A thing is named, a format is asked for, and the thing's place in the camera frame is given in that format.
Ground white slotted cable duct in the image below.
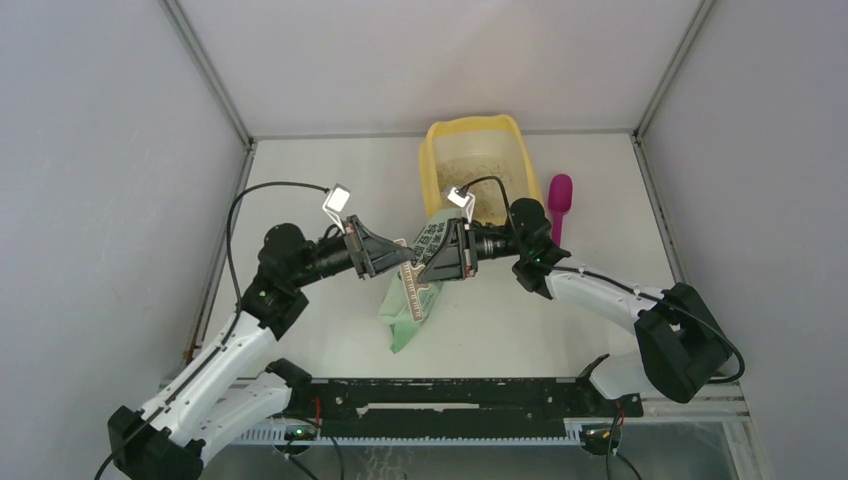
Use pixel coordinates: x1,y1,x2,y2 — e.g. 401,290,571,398
231,423,584,446

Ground right black camera cable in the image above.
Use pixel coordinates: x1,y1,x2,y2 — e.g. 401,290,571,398
460,175,747,480

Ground scattered clean litter grains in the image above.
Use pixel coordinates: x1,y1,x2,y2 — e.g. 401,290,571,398
438,155,521,223

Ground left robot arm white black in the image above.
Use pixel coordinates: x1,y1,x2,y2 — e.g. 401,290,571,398
105,216,415,479

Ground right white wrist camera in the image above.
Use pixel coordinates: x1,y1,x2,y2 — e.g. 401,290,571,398
446,186,476,224

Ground black camera cable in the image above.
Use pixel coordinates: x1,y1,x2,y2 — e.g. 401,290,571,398
92,182,331,480
460,175,747,480

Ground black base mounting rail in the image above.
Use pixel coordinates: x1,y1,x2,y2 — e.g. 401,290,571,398
277,377,644,440

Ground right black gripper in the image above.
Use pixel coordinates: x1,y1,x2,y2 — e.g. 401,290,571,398
416,218,526,285

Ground left black camera cable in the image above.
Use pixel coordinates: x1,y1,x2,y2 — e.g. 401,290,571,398
92,182,331,480

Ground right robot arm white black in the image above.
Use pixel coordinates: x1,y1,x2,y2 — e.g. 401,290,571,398
417,198,744,416

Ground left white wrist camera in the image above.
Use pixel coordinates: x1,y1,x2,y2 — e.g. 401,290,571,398
322,183,351,230

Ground green cat litter bag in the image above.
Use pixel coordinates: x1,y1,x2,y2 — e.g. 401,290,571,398
378,208,460,354

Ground yellow plastic litter box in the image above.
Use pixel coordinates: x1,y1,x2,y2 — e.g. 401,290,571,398
419,114,543,225

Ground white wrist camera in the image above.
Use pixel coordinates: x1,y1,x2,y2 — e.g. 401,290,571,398
446,186,476,224
322,183,351,230

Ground pink plastic litter scoop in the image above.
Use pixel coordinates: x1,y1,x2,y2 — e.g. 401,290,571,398
547,174,573,247

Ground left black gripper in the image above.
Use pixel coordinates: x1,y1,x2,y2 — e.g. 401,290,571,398
291,216,415,290

